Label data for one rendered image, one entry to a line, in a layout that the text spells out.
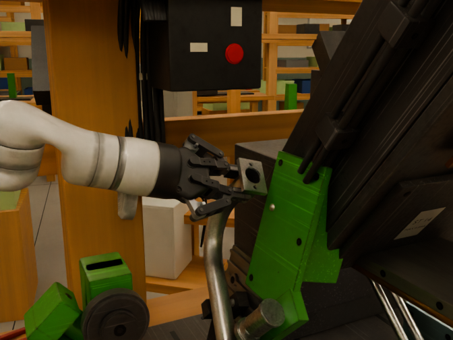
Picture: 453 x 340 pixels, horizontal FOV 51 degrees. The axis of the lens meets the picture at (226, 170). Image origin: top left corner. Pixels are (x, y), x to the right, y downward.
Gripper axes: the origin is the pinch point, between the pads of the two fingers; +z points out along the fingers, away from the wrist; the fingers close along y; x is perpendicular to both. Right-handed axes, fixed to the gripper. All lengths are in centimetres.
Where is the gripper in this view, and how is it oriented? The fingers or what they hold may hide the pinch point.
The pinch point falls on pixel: (238, 183)
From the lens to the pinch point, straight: 70.5
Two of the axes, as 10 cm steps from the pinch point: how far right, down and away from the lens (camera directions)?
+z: 8.7, 1.6, 4.7
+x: -4.8, 5.0, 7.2
